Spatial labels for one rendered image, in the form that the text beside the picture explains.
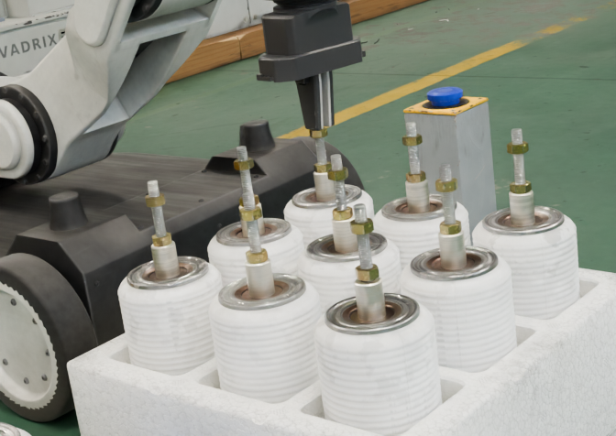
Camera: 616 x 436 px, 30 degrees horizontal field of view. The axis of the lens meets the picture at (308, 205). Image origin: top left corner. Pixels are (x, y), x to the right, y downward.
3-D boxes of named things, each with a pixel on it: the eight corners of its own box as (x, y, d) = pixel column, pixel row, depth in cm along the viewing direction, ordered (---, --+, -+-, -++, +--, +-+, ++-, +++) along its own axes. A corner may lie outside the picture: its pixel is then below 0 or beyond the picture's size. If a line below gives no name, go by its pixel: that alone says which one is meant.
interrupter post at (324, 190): (312, 201, 123) (308, 171, 122) (331, 195, 124) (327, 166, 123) (324, 205, 121) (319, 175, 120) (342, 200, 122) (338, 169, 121)
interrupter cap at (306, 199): (280, 202, 124) (279, 197, 124) (338, 186, 128) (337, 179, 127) (314, 216, 118) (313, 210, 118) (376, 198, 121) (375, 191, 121)
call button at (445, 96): (421, 111, 130) (420, 93, 130) (441, 103, 133) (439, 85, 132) (451, 113, 128) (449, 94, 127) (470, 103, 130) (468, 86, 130)
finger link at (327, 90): (333, 127, 119) (326, 69, 117) (313, 125, 122) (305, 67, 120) (345, 124, 120) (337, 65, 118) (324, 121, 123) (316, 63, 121)
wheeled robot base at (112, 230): (-191, 321, 174) (-248, 106, 164) (73, 214, 211) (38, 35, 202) (85, 405, 134) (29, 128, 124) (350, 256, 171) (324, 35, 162)
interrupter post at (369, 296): (352, 318, 91) (346, 279, 90) (378, 310, 92) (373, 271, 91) (367, 327, 89) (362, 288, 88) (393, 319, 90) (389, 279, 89)
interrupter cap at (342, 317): (308, 317, 93) (307, 310, 92) (390, 292, 96) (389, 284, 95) (353, 347, 86) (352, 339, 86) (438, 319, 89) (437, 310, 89)
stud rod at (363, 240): (378, 293, 90) (367, 202, 88) (373, 299, 90) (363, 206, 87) (366, 293, 91) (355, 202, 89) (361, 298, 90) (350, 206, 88)
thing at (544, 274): (468, 390, 116) (453, 221, 110) (551, 365, 119) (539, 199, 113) (519, 430, 107) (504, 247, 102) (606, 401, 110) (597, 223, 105)
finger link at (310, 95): (306, 126, 121) (299, 69, 119) (327, 129, 119) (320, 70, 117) (295, 130, 120) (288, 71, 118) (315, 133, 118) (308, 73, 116)
